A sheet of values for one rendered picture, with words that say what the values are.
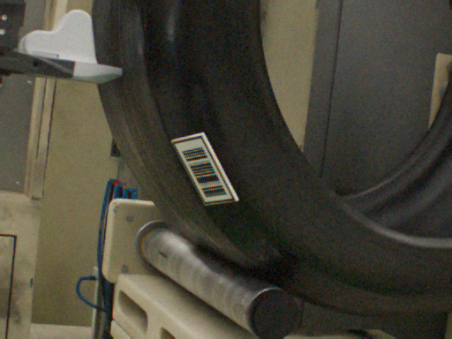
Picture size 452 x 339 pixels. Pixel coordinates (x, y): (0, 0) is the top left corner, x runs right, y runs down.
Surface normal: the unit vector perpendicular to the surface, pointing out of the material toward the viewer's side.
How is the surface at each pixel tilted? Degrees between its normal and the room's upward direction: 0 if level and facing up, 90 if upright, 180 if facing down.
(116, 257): 90
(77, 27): 90
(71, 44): 90
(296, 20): 90
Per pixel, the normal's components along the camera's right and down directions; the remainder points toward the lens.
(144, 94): -0.78, 0.30
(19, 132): 0.35, 0.09
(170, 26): -0.46, 0.13
